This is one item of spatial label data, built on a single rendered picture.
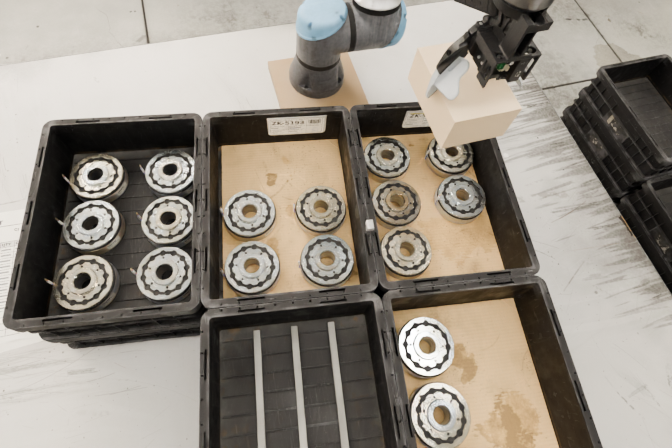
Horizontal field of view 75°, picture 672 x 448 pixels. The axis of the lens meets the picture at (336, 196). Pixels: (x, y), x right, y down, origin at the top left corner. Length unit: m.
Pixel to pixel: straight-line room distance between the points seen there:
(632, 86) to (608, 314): 1.04
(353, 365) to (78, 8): 2.35
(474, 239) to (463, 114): 0.33
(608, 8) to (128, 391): 3.03
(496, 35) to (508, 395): 0.61
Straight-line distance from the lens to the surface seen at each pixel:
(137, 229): 0.96
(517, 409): 0.92
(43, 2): 2.88
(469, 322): 0.91
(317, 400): 0.84
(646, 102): 1.99
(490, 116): 0.75
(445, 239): 0.95
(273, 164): 0.98
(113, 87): 1.36
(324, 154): 0.99
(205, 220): 0.82
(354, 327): 0.86
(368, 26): 1.13
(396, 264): 0.87
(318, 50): 1.12
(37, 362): 1.10
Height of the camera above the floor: 1.67
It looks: 62 degrees down
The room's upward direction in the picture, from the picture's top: 10 degrees clockwise
